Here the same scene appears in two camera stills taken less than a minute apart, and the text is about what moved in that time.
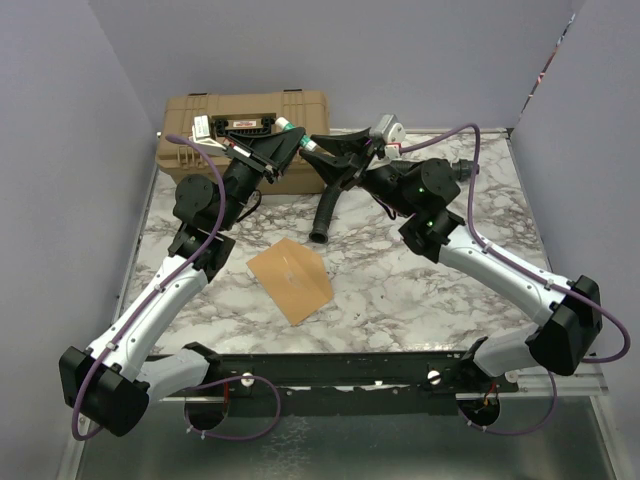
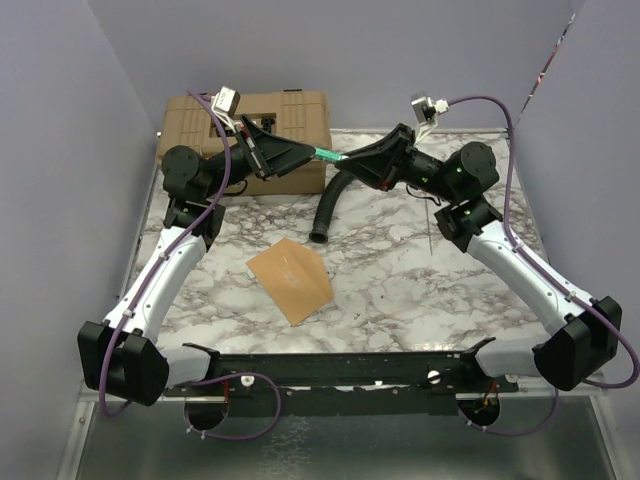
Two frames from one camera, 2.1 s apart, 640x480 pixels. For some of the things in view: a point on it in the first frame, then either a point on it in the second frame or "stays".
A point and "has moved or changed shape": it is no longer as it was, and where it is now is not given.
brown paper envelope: (297, 275) stays
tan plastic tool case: (307, 110) stays
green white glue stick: (304, 141) has moved or changed shape
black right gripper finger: (352, 143) → (376, 151)
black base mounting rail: (344, 384) stays
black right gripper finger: (330, 168) → (370, 165)
